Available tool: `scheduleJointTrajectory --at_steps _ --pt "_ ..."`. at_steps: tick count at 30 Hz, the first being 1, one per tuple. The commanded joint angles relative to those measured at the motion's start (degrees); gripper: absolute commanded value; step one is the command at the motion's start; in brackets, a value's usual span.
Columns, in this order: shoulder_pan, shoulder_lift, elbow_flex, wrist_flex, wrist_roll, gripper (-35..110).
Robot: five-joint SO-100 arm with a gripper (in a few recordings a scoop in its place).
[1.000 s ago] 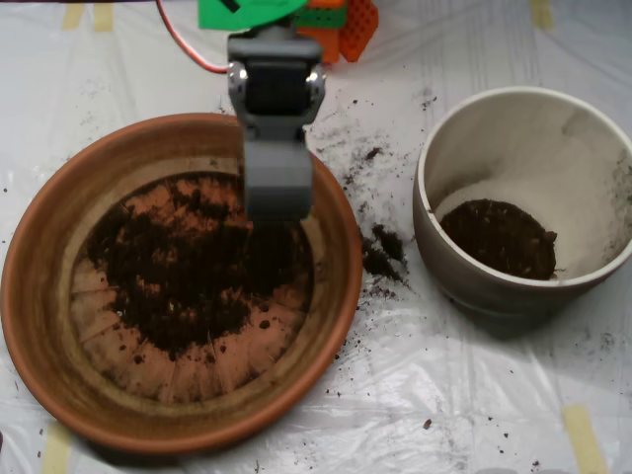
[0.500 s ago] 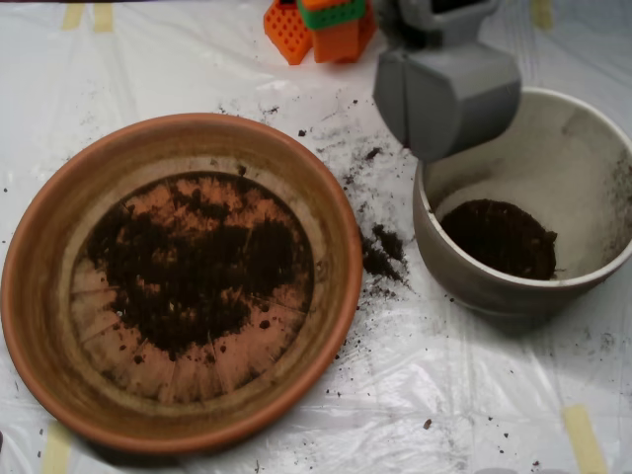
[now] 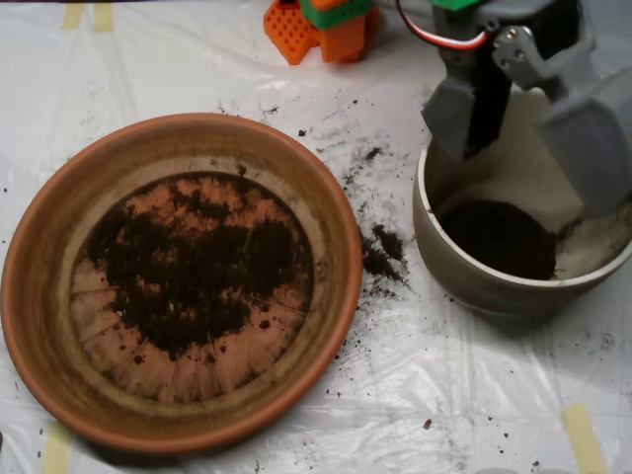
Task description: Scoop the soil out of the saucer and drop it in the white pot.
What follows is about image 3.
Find dark soil heap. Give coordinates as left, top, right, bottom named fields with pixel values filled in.
left=436, top=198, right=560, bottom=281

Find dark soil pile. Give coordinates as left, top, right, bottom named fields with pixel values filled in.
left=88, top=190, right=311, bottom=361

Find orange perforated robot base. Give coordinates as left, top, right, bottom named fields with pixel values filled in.
left=264, top=0, right=381, bottom=66

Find spilled soil clump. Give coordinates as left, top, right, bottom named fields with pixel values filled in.
left=362, top=222, right=409, bottom=282

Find white plant pot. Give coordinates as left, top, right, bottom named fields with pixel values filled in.
left=412, top=86, right=632, bottom=318

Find terracotta plant saucer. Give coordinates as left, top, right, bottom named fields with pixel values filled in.
left=0, top=112, right=365, bottom=455

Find clear plastic cover sheet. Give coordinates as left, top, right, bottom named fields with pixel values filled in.
left=0, top=0, right=632, bottom=474

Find beige masking tape strip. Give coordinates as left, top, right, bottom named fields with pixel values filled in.
left=561, top=403, right=609, bottom=474
left=40, top=422, right=74, bottom=474
left=93, top=3, right=116, bottom=34
left=62, top=3, right=86, bottom=32

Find red and white servo cable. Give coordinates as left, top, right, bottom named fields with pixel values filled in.
left=394, top=0, right=491, bottom=51

